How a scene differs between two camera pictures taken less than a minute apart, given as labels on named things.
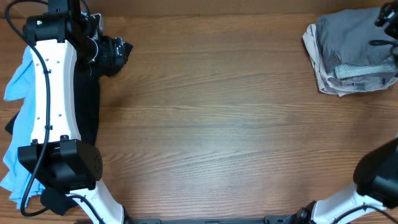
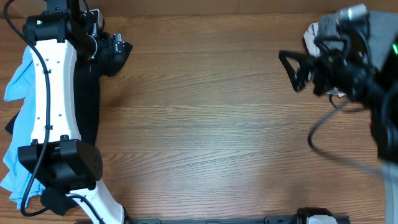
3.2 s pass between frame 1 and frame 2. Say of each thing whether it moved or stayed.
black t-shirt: stayed
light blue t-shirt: stayed
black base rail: stayed
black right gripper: moved
